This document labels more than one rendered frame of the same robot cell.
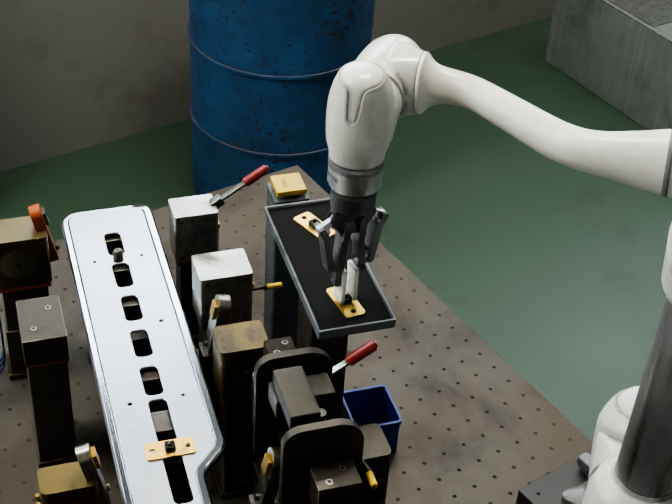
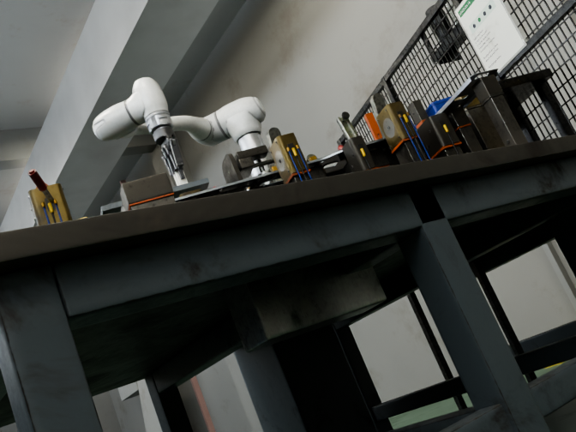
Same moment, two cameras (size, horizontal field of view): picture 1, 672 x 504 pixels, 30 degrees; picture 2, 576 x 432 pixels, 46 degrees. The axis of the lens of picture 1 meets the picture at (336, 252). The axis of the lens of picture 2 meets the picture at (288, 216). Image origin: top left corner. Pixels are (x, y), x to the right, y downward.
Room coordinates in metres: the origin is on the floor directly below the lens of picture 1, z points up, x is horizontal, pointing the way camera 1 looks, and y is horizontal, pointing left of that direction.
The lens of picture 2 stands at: (1.49, 2.19, 0.37)
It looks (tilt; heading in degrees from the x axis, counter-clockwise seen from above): 14 degrees up; 267
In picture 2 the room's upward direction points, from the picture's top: 23 degrees counter-clockwise
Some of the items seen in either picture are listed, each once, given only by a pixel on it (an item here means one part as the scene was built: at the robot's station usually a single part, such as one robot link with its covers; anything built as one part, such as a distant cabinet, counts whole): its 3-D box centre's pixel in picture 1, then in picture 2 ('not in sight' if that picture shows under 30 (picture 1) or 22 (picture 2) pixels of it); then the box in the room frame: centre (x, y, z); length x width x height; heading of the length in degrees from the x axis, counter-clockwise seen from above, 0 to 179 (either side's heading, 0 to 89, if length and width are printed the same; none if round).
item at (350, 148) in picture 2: not in sight; (374, 183); (1.13, 0.34, 0.84); 0.10 x 0.05 x 0.29; 109
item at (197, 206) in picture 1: (201, 274); not in sight; (2.06, 0.28, 0.88); 0.12 x 0.07 x 0.36; 109
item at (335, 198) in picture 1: (352, 207); (166, 141); (1.67, -0.02, 1.36); 0.08 x 0.07 x 0.09; 119
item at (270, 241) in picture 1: (284, 277); not in sight; (2.02, 0.10, 0.92); 0.08 x 0.08 x 0.44; 19
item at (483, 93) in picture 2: not in sight; (505, 123); (0.73, 0.41, 0.84); 0.05 x 0.05 x 0.29; 19
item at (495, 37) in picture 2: not in sight; (489, 27); (0.45, 0.01, 1.30); 0.23 x 0.02 x 0.31; 109
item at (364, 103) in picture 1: (362, 108); (147, 99); (1.68, -0.03, 1.54); 0.13 x 0.11 x 0.16; 166
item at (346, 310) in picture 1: (345, 299); not in sight; (1.67, -0.02, 1.17); 0.08 x 0.04 x 0.01; 29
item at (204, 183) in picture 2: (326, 263); (154, 201); (1.77, 0.02, 1.16); 0.37 x 0.14 x 0.02; 19
